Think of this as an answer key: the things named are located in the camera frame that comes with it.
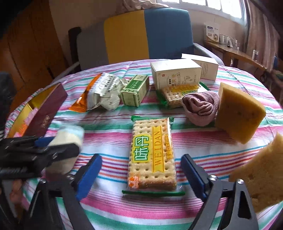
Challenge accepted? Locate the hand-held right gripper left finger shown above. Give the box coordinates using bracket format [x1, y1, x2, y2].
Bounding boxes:
[22, 154, 102, 230]

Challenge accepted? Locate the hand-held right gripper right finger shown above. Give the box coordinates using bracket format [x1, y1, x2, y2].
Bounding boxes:
[181, 154, 259, 230]

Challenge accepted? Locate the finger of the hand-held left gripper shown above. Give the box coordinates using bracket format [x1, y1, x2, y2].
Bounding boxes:
[0, 136, 54, 154]
[0, 143, 80, 180]

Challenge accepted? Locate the maroon gold tin box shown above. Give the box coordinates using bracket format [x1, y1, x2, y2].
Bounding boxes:
[5, 82, 68, 139]

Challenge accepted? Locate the cracker packet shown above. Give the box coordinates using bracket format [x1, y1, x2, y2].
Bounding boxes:
[156, 82, 210, 109]
[122, 116, 186, 198]

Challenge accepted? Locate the yellow sponge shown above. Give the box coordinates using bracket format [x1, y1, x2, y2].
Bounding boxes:
[215, 82, 266, 145]
[229, 132, 283, 213]

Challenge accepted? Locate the pink sock roll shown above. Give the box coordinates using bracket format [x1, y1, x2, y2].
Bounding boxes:
[181, 91, 221, 127]

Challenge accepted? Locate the orange silver snack packet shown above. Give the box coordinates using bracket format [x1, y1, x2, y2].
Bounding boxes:
[69, 73, 127, 113]

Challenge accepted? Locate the green carton box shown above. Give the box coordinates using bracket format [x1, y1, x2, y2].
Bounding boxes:
[120, 75, 150, 107]

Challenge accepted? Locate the beige carton box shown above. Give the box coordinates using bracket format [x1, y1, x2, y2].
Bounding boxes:
[150, 61, 202, 91]

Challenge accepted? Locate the striped cloth covered desktop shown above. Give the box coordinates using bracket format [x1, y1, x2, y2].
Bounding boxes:
[4, 59, 283, 230]

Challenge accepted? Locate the wooden wardrobe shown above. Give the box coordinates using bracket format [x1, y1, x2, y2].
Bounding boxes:
[0, 0, 67, 89]

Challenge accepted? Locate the white carton box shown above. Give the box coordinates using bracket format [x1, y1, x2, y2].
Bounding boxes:
[181, 53, 219, 81]

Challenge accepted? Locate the wooden side desk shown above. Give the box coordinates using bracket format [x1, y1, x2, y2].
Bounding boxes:
[204, 41, 283, 89]

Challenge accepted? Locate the row of small white cups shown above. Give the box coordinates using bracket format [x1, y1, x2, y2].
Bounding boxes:
[219, 33, 239, 50]

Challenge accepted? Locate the white printed box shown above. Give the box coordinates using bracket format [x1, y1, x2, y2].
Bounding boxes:
[204, 24, 220, 42]

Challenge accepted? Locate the grey yellow blue chair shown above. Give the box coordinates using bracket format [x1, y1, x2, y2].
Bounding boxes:
[55, 8, 225, 78]

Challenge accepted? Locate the beige floral curtain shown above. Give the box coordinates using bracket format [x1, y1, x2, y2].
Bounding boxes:
[243, 0, 282, 73]

